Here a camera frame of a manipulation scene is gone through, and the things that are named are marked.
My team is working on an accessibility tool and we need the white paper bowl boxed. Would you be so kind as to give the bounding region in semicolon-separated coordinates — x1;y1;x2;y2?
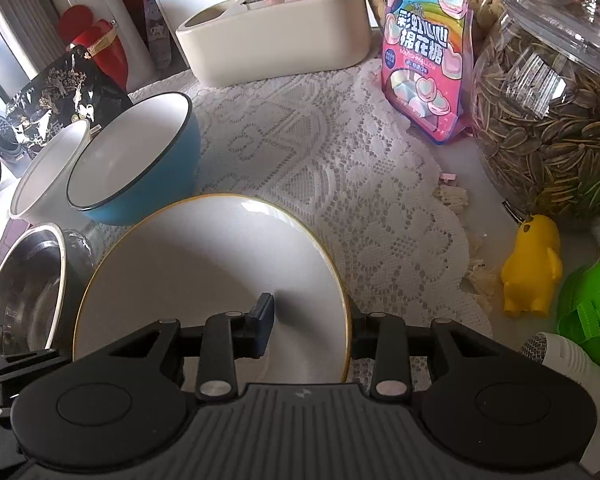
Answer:
9;119;91;231

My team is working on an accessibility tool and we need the blue enamel bowl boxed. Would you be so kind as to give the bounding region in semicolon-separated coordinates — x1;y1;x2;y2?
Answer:
66;91;201;226

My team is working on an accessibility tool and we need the white bowl yellow rim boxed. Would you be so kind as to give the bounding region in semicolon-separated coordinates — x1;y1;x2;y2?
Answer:
72;194;351;386

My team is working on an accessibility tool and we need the yellow duck toy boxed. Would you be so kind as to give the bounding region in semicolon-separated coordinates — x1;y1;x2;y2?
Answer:
501;214;562;318

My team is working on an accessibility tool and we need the cream tissue box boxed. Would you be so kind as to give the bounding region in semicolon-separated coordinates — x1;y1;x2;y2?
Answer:
176;0;372;88

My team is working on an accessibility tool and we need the red trash bin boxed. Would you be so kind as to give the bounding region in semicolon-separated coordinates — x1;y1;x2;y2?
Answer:
57;4;129;90

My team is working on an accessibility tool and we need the sunflower seed glass jar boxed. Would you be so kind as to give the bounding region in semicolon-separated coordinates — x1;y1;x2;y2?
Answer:
470;0;600;229

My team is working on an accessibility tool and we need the pink marshmallow bag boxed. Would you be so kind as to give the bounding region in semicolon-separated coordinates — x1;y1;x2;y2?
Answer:
381;0;474;144

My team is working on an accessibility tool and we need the black snack bag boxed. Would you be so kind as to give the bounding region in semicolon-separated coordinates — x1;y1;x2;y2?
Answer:
6;46;132;157

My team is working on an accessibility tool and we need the stainless steel bowl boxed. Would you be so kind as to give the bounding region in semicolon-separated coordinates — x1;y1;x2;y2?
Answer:
0;223;98;356

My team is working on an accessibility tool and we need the white lace tablecloth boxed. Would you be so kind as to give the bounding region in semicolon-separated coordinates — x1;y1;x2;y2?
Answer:
135;60;492;335

